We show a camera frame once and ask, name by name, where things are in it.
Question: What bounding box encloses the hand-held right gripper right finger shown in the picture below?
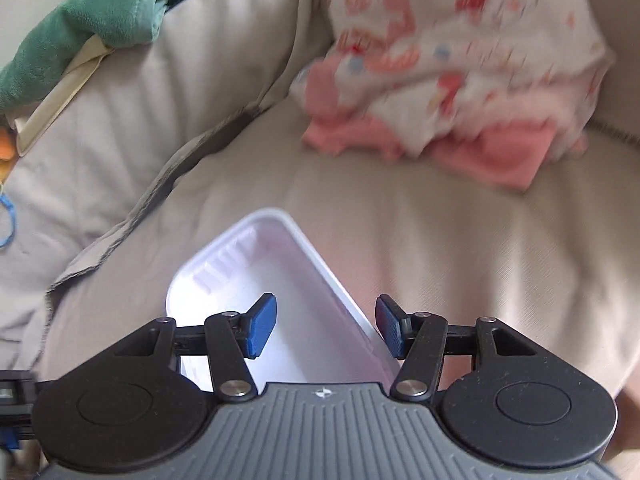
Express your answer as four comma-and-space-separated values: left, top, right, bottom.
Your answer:
375, 294, 538, 402

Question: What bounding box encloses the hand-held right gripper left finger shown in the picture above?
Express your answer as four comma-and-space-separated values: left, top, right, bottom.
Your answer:
116, 292, 278, 402

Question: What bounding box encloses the white rectangular tray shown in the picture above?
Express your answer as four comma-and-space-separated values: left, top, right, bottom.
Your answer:
165, 208, 402, 393

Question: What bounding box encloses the grey frayed-edge blanket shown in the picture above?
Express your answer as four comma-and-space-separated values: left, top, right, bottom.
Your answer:
37, 25, 640, 411

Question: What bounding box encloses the plain pink cloth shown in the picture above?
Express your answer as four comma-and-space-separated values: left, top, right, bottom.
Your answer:
302, 110, 588, 193

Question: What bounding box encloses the grey pillow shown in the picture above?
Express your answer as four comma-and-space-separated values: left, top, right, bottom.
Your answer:
0, 0, 331, 371

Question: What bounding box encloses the cream cloth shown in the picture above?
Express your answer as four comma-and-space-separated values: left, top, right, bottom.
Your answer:
12, 35, 113, 157

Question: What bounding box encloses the white pink floral cloth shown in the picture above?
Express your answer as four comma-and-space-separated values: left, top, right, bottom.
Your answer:
290, 0, 618, 161

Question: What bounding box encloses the beige sofa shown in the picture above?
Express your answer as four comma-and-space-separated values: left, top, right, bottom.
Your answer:
582, 0, 640, 151

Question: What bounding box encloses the green towel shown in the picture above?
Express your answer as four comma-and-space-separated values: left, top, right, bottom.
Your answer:
0, 0, 183, 113

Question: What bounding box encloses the blue cord loop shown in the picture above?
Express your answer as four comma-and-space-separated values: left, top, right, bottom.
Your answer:
0, 192, 19, 251

